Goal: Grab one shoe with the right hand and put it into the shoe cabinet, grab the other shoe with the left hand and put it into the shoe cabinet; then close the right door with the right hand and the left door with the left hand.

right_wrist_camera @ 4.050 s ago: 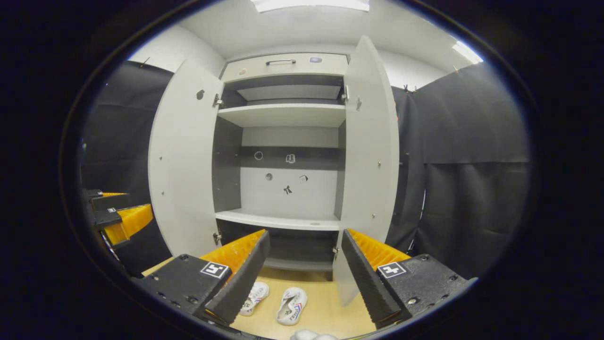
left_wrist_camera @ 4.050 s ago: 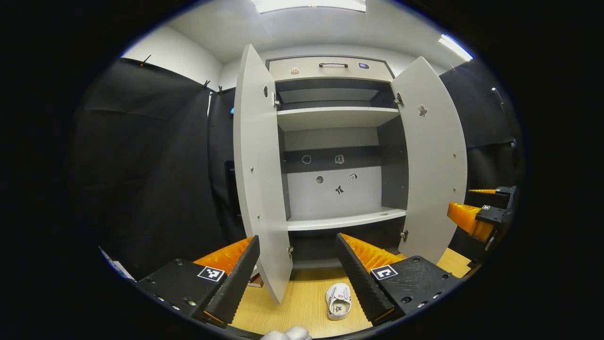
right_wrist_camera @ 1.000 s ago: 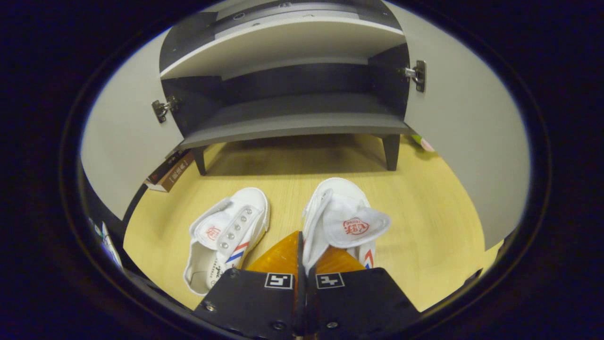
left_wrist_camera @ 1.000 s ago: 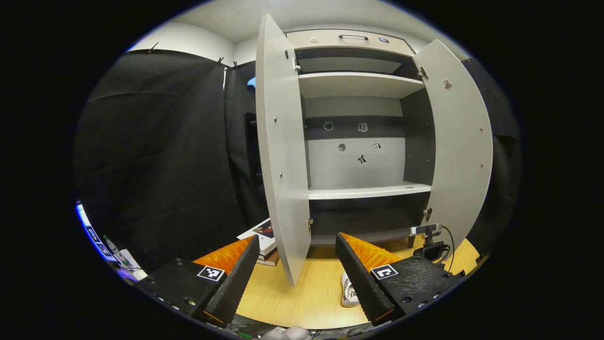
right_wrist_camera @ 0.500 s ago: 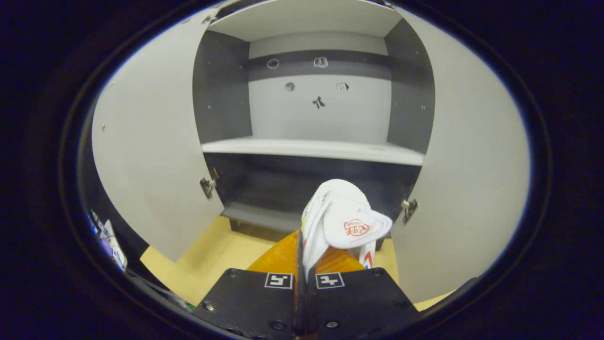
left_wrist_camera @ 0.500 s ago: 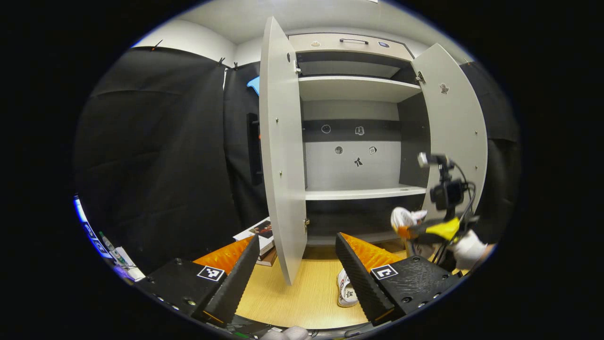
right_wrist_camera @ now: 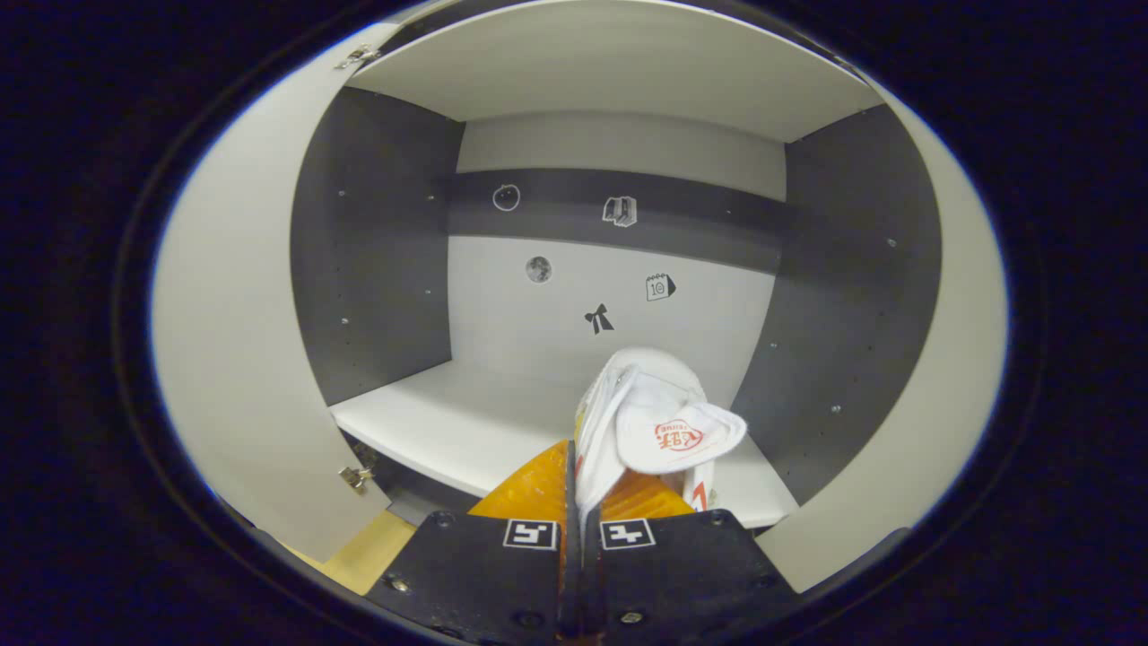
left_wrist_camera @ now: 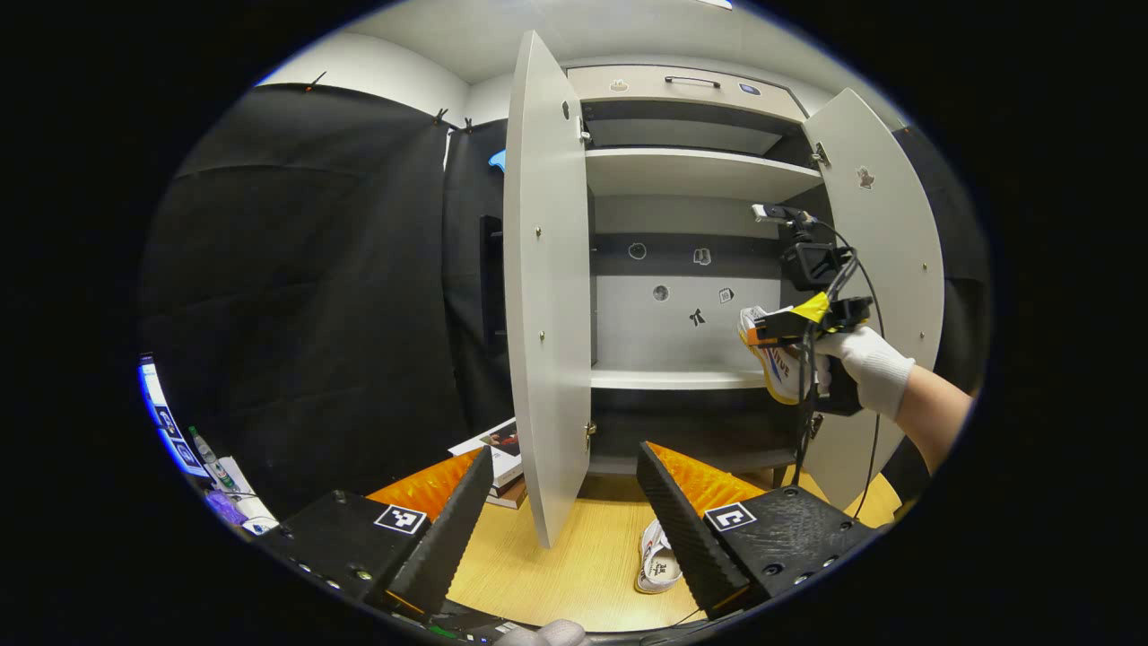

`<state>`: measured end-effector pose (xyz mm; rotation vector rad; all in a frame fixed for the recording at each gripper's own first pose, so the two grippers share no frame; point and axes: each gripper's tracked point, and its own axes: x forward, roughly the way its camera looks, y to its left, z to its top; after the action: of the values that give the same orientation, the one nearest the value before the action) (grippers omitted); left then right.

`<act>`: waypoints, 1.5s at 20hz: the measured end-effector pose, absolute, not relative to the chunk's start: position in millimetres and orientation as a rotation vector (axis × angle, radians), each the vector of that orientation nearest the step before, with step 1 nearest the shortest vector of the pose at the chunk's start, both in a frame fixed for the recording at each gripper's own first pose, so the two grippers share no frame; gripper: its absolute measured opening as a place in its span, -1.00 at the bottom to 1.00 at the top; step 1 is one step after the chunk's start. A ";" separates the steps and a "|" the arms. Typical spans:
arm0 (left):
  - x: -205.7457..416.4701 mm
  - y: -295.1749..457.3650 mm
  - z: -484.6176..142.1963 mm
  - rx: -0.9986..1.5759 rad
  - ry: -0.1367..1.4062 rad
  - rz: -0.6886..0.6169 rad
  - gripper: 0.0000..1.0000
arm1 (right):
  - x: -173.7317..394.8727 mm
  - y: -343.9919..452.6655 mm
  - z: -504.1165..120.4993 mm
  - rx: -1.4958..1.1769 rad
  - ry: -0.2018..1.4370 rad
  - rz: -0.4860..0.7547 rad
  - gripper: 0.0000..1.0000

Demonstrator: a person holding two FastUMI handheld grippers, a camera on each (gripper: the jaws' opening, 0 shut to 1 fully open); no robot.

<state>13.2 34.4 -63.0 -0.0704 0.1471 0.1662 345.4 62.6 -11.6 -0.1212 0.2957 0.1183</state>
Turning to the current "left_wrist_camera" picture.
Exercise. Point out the white box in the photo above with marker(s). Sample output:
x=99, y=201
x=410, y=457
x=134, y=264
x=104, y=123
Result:
x=242, y=493

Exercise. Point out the white sneaker shoe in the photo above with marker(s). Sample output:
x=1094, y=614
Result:
x=659, y=570
x=780, y=368

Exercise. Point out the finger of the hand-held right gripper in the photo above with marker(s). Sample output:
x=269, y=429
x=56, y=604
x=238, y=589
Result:
x=780, y=325

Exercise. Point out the purple packet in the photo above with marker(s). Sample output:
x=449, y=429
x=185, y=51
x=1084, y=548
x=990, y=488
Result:
x=221, y=508

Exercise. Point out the white cover book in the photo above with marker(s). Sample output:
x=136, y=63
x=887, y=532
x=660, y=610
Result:
x=489, y=444

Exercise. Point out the dark brown book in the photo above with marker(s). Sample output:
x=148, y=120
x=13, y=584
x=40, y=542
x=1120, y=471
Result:
x=513, y=495

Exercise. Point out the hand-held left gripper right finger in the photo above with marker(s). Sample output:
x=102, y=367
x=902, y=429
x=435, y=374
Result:
x=682, y=529

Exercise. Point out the light grey cabinet drawer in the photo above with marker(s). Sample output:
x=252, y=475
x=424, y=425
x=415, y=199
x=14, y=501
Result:
x=700, y=100

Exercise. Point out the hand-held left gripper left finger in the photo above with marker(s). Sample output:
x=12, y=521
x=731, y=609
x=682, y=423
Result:
x=453, y=529

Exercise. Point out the light grey cabinet door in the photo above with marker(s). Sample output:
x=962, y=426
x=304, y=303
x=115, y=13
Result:
x=897, y=233
x=547, y=314

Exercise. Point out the grey shoe cabinet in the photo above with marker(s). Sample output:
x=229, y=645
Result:
x=691, y=170

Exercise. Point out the blue lit display screen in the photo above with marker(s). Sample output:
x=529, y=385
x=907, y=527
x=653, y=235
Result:
x=161, y=422

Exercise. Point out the green cap bottle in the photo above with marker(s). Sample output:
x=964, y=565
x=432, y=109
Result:
x=211, y=458

